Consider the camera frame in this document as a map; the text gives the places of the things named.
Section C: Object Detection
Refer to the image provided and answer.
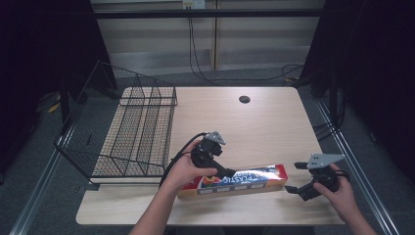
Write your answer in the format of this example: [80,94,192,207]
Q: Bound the metal floor rail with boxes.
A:
[9,125,75,235]
[314,100,401,235]

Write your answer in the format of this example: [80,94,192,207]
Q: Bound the long plastic wrap box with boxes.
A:
[176,164,290,200]

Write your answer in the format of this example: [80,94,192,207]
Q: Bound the white wall socket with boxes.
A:
[182,0,207,10]

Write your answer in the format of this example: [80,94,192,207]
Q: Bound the person's left hand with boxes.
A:
[164,139,219,194]

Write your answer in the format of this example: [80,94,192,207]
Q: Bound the black hanging cables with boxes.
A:
[187,17,305,86]

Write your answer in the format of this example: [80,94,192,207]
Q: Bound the black curtain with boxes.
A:
[293,0,415,185]
[0,0,117,179]

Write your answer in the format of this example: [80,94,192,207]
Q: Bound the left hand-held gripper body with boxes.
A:
[190,130,227,170]

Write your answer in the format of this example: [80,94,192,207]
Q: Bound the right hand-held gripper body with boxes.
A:
[299,153,346,202]

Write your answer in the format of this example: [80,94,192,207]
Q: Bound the person's right hand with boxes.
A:
[312,163,360,224]

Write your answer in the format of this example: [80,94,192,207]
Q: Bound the black horizontal bar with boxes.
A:
[92,8,325,20]

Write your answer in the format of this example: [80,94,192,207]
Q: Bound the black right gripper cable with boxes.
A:
[336,168,351,183]

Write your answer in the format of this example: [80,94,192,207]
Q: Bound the black wire basket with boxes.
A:
[53,60,179,186]

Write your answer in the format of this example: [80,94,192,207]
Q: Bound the black floor cables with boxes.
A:
[312,94,347,142]

